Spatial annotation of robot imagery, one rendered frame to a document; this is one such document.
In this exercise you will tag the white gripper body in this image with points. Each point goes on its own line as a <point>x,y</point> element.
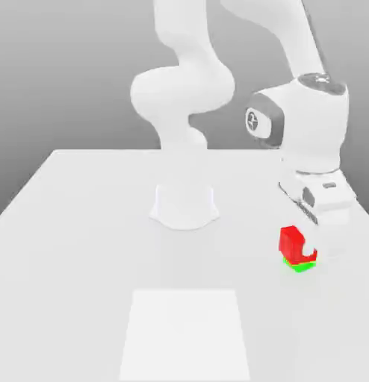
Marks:
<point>307,222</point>

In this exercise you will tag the small red cube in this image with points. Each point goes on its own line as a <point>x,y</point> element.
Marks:
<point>290,243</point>

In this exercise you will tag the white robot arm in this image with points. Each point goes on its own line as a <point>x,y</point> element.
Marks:
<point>184,89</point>

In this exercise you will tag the small green cube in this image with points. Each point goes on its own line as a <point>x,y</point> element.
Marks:
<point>298,267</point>

